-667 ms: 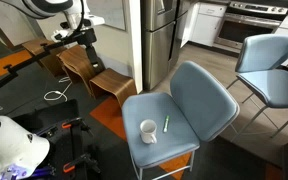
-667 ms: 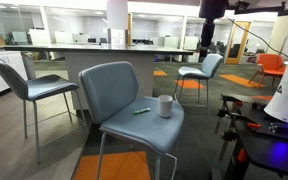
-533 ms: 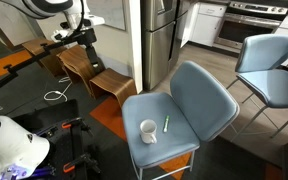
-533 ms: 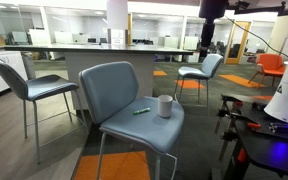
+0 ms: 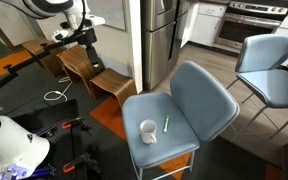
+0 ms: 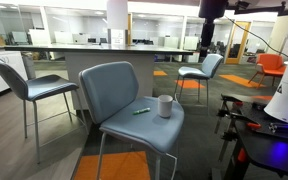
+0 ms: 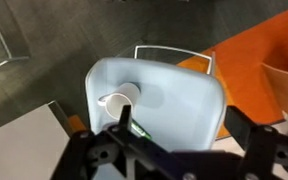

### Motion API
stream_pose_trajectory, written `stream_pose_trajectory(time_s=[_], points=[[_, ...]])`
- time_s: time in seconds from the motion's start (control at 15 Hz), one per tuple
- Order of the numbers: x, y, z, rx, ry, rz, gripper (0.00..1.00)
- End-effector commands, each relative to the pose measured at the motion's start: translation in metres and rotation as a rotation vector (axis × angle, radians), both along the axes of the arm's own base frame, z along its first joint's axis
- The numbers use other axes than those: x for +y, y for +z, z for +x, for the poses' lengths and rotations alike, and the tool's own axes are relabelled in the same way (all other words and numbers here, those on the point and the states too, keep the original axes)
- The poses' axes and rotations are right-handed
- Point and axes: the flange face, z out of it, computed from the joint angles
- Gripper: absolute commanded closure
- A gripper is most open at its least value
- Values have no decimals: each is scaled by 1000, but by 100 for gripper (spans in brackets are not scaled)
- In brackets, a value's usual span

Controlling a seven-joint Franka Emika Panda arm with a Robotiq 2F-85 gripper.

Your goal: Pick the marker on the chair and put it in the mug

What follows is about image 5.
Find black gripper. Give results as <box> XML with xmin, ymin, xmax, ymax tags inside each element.
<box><xmin>76</xmin><ymin>28</ymin><xmax>106</xmax><ymax>76</ymax></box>

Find green marker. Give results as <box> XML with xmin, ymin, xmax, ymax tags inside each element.
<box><xmin>162</xmin><ymin>114</ymin><xmax>170</xmax><ymax>134</ymax></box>

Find white ceramic mug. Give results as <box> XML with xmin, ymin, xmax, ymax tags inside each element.
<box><xmin>139</xmin><ymin>119</ymin><xmax>159</xmax><ymax>145</ymax></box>

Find blue padded chair metal legs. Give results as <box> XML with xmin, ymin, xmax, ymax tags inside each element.
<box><xmin>121</xmin><ymin>60</ymin><xmax>241</xmax><ymax>180</ymax></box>

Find blue bar chair dark shell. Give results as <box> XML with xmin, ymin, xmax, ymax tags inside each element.
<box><xmin>226</xmin><ymin>33</ymin><xmax>288</xmax><ymax>143</ymax></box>

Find curved wooden stool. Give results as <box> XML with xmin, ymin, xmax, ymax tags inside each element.
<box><xmin>88</xmin><ymin>67</ymin><xmax>138</xmax><ymax>108</ymax></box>
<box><xmin>21</xmin><ymin>37</ymin><xmax>68</xmax><ymax>78</ymax></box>
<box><xmin>56</xmin><ymin>44</ymin><xmax>97</xmax><ymax>98</ymax></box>

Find stainless steel refrigerator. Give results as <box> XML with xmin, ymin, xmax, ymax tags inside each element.
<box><xmin>140</xmin><ymin>0</ymin><xmax>192</xmax><ymax>92</ymax></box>

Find black robot table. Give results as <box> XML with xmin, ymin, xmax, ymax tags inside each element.
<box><xmin>10</xmin><ymin>98</ymin><xmax>102</xmax><ymax>180</ymax></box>

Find white cabinet beside refrigerator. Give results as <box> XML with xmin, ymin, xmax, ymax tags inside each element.
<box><xmin>180</xmin><ymin>1</ymin><xmax>228</xmax><ymax>48</ymax></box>

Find stainless steel oven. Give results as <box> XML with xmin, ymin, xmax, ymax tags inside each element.
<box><xmin>213</xmin><ymin>0</ymin><xmax>288</xmax><ymax>51</ymax></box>

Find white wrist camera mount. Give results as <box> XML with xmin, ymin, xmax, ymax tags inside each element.
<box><xmin>52</xmin><ymin>29</ymin><xmax>76</xmax><ymax>43</ymax></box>

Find white floor cable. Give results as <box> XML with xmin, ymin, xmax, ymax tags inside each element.
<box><xmin>43</xmin><ymin>76</ymin><xmax>74</xmax><ymax>103</ymax></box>

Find white wall board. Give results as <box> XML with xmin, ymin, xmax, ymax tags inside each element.
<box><xmin>86</xmin><ymin>0</ymin><xmax>127</xmax><ymax>32</ymax></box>

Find black clamp orange handle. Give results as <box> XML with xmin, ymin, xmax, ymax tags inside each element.
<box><xmin>62</xmin><ymin>152</ymin><xmax>102</xmax><ymax>175</ymax></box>
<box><xmin>61</xmin><ymin>116</ymin><xmax>94</xmax><ymax>137</ymax></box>

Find black camera mount rod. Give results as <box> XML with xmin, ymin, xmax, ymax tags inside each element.
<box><xmin>0</xmin><ymin>39</ymin><xmax>85</xmax><ymax>96</ymax></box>

